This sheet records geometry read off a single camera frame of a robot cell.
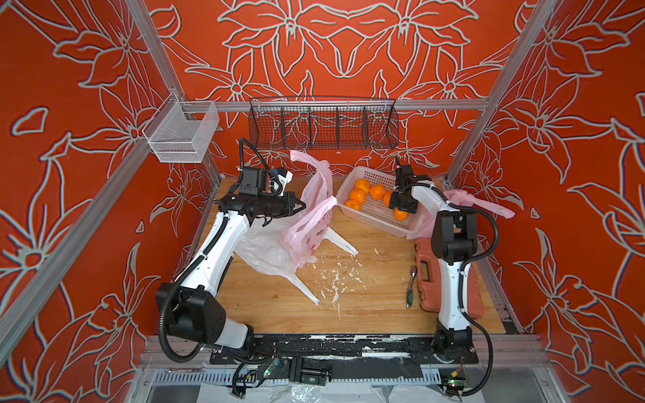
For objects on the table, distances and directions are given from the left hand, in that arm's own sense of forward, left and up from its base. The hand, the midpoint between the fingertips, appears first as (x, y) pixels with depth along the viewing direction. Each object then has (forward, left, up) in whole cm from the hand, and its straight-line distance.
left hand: (304, 203), depth 76 cm
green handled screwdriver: (-15, -37, -26) cm, 47 cm away
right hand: (+20, -38, -21) cm, 48 cm away
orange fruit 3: (+23, -20, -19) cm, 36 cm away
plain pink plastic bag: (-13, -1, +1) cm, 13 cm away
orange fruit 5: (+23, -32, -21) cm, 45 cm away
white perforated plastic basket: (+19, -27, -26) cm, 41 cm away
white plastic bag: (-1, +18, -25) cm, 31 cm away
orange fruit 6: (+14, -36, -21) cm, 45 cm away
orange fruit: (+29, -22, -20) cm, 42 cm away
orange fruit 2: (+25, -28, -20) cm, 43 cm away
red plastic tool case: (-10, -44, -25) cm, 51 cm away
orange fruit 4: (+19, -18, -21) cm, 33 cm away
